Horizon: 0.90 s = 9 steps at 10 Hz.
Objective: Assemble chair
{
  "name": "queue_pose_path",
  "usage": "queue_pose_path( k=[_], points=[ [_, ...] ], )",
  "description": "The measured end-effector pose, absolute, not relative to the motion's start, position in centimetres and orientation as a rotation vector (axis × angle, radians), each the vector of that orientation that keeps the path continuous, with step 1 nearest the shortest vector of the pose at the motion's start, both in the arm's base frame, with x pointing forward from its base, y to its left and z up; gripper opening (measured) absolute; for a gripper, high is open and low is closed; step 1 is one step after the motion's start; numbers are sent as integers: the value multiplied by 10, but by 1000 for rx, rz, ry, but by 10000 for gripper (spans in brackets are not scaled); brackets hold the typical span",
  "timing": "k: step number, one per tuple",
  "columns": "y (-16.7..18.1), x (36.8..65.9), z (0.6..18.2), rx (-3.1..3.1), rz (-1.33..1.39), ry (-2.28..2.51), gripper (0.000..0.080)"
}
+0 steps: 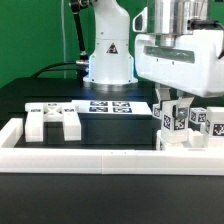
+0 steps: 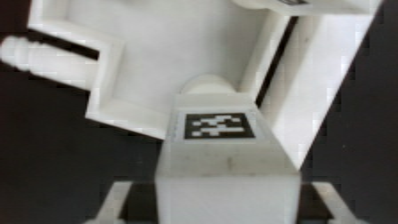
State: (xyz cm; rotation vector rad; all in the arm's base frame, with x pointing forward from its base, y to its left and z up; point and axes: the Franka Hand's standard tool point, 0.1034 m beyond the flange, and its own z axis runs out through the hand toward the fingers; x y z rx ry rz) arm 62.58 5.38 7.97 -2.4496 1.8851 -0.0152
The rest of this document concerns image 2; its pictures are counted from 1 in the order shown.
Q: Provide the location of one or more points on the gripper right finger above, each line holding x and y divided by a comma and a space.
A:
322, 207

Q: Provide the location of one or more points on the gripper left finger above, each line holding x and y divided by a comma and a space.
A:
128, 207

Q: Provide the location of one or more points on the white chair leg block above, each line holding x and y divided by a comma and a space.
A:
228, 182

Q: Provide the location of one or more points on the white chair seat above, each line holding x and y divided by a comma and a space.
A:
164, 40

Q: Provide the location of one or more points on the white chair leg with tag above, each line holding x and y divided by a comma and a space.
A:
313, 7

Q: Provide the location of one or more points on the white U-shaped boundary fence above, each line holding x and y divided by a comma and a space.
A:
311, 70

